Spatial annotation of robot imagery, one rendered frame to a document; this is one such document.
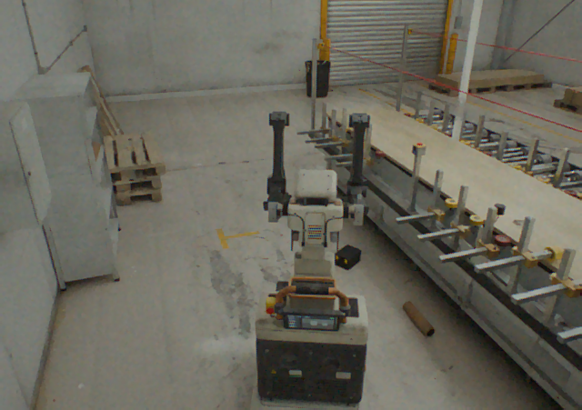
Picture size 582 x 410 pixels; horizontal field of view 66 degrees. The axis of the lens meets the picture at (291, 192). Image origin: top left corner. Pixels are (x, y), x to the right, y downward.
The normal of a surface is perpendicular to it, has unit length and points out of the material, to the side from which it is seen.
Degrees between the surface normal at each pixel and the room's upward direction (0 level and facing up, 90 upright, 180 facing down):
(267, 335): 90
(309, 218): 82
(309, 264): 82
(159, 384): 0
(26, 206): 90
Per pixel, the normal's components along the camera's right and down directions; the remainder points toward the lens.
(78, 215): 0.32, 0.41
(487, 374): 0.00, -0.90
